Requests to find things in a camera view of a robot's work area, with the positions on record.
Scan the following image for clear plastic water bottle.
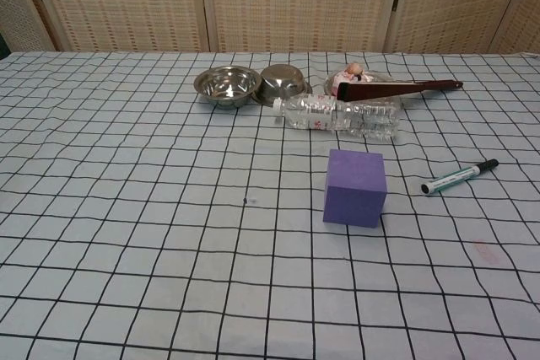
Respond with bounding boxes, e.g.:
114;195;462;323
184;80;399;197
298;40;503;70
272;94;401;141

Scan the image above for upright steel bowl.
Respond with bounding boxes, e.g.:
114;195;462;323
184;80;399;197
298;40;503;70
194;65;261;110

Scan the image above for purple foam cube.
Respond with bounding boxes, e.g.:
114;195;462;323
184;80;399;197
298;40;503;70
322;148;388;227

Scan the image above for clear plate with pink dessert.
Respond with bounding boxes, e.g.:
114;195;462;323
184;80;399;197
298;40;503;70
323;62;404;110

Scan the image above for green and black marker pen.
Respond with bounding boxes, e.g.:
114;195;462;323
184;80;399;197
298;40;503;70
421;159;500;197

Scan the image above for woven folding screen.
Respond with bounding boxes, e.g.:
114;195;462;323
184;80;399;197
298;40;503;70
0;0;540;55

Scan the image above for overturned steel bowl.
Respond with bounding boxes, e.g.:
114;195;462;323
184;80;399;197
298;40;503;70
251;63;314;106

